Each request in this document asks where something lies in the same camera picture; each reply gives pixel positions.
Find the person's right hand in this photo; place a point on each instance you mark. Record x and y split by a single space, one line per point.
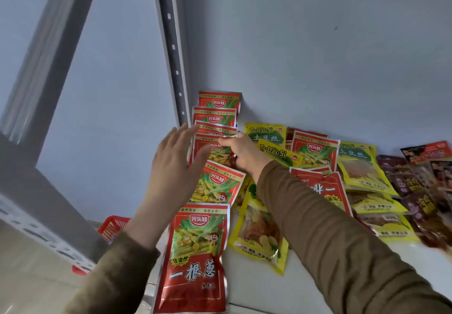
250 158

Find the person's left hand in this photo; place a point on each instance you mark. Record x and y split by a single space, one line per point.
169 183

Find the yellow green snack packet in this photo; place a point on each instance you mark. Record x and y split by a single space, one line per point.
257 232
265 133
279 153

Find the red foil snack packet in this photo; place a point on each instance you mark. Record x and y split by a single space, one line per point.
219 99
219 183
213 116
190 271
215 128
212 151

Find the pile of yellow snack packets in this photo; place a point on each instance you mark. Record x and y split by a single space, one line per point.
363 172

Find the white metal shelf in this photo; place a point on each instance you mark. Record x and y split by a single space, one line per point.
254 292

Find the pile of black red snacks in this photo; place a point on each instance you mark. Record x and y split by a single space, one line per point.
427 151

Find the person's right forearm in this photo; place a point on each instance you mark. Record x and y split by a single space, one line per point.
346 253

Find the red plastic basket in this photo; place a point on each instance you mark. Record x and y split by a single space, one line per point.
113 227

